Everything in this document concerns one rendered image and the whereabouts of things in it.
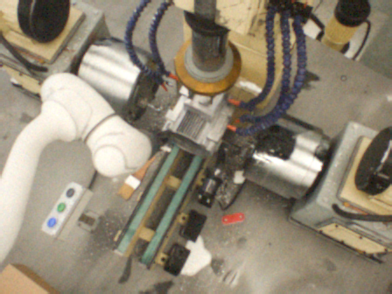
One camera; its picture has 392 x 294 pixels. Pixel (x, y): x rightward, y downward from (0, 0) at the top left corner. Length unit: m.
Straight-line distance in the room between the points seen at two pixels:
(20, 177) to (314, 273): 1.06
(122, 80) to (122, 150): 0.46
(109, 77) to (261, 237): 0.78
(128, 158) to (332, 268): 0.93
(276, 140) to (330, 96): 0.57
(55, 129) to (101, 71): 0.45
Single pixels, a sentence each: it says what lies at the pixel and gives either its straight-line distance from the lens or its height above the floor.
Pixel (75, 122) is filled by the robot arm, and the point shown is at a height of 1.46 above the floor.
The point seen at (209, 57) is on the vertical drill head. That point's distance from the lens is 0.96.
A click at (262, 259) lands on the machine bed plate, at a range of 1.47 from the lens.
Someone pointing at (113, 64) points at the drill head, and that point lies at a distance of 1.28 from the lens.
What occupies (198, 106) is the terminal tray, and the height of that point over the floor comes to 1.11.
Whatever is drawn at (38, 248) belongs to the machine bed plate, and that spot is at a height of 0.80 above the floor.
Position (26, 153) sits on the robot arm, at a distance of 0.84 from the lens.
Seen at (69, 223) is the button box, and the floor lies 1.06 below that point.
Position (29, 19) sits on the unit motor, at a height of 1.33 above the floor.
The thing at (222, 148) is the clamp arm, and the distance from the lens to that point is 1.06.
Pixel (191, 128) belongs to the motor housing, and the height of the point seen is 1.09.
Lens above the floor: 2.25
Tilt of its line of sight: 72 degrees down
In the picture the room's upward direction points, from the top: straight up
